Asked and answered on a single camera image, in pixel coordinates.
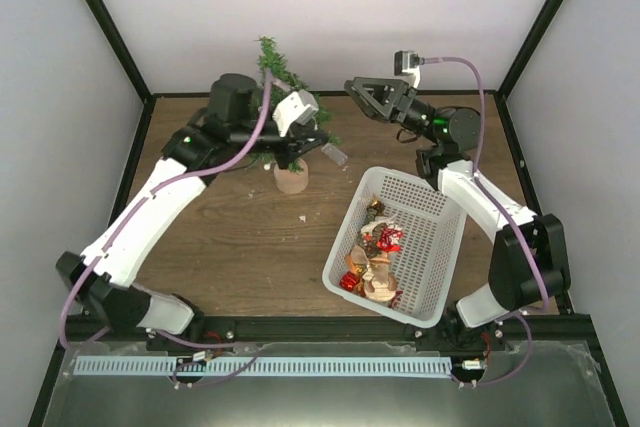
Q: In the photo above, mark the clear battery box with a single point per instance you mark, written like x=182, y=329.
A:
x=335, y=154

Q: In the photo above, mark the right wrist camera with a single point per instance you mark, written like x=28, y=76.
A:
x=407, y=64

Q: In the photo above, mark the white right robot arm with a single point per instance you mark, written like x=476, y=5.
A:
x=529, y=261

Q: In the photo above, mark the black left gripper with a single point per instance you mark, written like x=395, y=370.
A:
x=300, y=138

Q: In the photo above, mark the wooden snowman ornament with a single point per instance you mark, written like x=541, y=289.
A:
x=379, y=283

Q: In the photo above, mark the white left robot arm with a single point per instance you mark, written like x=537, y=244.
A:
x=241, y=118

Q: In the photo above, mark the red foil gift ornament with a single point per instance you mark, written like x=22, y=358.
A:
x=350, y=282

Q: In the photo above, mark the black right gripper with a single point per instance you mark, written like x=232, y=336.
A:
x=397, y=88

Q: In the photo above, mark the small green christmas tree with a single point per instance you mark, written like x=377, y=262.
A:
x=284, y=82

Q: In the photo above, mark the white perforated plastic basket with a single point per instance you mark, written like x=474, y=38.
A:
x=432, y=226

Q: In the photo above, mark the light blue cable duct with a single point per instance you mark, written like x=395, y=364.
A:
x=402, y=367

